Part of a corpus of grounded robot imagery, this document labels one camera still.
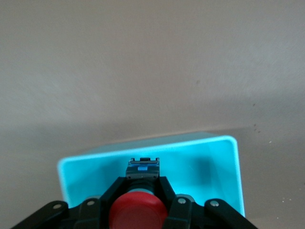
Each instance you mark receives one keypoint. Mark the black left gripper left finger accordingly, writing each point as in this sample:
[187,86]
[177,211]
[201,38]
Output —
[93,212]

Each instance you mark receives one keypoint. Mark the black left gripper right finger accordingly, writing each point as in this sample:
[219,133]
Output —
[181,212]

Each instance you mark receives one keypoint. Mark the red push button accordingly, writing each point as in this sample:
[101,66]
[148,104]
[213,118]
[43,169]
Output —
[138,210]

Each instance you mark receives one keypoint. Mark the blue plastic bin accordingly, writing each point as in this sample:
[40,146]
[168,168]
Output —
[209,167]

